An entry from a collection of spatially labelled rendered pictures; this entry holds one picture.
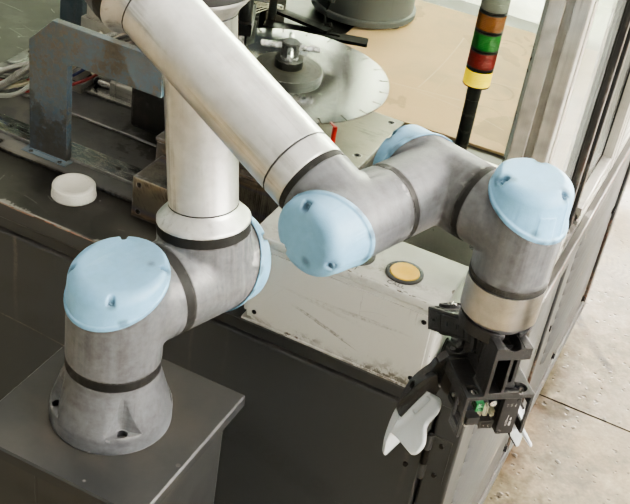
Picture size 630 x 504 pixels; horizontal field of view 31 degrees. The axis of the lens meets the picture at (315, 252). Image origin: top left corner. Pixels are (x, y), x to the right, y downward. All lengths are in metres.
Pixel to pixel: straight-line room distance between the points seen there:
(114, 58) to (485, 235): 0.88
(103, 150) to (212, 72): 0.93
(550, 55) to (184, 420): 0.63
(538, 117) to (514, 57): 1.21
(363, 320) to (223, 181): 0.31
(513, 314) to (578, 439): 1.67
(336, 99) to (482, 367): 0.77
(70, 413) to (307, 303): 0.36
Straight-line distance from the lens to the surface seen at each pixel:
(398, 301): 1.47
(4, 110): 2.06
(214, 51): 1.05
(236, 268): 1.37
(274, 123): 1.00
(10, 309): 1.97
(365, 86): 1.82
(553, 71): 1.31
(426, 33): 2.56
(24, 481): 1.45
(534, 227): 1.00
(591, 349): 2.99
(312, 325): 1.55
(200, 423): 1.44
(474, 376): 1.12
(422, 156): 1.05
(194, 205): 1.33
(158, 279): 1.29
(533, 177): 1.01
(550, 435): 2.70
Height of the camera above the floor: 1.75
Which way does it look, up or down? 35 degrees down
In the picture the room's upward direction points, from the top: 9 degrees clockwise
